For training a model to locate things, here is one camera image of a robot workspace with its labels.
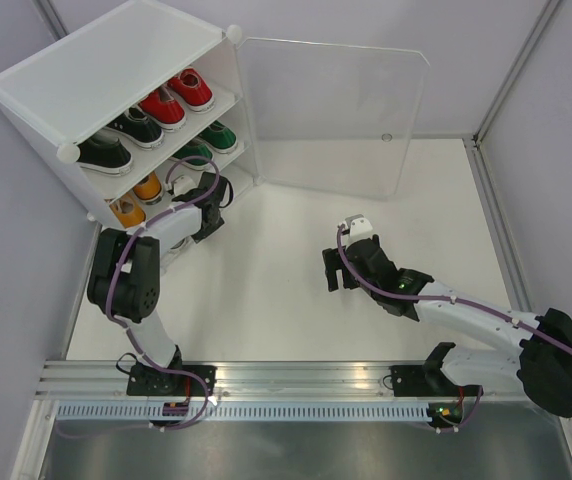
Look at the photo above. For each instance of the grey sneaker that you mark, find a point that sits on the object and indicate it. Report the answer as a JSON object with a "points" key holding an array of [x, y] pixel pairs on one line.
{"points": [[180, 245]]}

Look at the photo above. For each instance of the white plastic shoe cabinet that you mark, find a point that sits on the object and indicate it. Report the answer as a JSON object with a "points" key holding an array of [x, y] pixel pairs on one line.
{"points": [[65, 93]]}

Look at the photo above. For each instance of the green sneaker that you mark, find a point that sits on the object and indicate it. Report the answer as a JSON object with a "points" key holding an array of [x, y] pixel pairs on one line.
{"points": [[219, 137], [194, 155]]}

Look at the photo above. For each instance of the black sneaker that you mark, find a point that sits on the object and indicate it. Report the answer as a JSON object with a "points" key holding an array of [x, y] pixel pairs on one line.
{"points": [[106, 157], [138, 128]]}

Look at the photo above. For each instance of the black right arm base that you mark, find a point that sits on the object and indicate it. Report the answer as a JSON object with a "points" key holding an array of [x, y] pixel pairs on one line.
{"points": [[410, 381]]}

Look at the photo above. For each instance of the clear acrylic cabinet door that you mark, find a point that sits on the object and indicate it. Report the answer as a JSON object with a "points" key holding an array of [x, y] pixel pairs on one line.
{"points": [[329, 117]]}

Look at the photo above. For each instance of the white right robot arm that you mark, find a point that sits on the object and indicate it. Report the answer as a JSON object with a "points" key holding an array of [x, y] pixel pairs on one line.
{"points": [[524, 354]]}

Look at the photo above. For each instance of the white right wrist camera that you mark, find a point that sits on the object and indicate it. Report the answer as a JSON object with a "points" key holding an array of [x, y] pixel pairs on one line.
{"points": [[356, 228]]}

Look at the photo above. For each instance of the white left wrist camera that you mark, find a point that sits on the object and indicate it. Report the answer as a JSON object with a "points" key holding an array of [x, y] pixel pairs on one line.
{"points": [[180, 185]]}

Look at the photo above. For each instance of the aluminium corner frame post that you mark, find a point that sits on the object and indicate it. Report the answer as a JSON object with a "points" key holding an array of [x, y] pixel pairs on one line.
{"points": [[488, 150]]}

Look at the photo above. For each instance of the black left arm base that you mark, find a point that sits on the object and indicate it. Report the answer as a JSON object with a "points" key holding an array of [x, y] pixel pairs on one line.
{"points": [[144, 381]]}

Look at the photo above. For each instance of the red sneaker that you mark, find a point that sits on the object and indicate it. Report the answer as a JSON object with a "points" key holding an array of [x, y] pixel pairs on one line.
{"points": [[192, 88], [164, 109]]}

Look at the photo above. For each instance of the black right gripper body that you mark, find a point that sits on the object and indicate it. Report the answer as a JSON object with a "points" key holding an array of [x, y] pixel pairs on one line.
{"points": [[333, 262]]}

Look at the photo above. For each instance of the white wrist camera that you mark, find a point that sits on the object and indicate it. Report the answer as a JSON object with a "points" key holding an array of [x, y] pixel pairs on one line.
{"points": [[180, 185], [356, 228]]}

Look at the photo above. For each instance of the aluminium mounting rail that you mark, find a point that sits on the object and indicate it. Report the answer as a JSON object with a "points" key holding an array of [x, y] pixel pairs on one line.
{"points": [[235, 381]]}

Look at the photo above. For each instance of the white slotted cable duct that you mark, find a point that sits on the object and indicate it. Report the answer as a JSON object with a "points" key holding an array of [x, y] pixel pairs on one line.
{"points": [[407, 412]]}

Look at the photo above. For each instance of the orange sneaker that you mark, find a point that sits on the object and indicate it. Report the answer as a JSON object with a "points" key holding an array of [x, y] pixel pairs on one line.
{"points": [[127, 211], [149, 190]]}

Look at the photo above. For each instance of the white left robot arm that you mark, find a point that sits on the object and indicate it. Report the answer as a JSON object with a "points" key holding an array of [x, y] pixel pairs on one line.
{"points": [[124, 281]]}

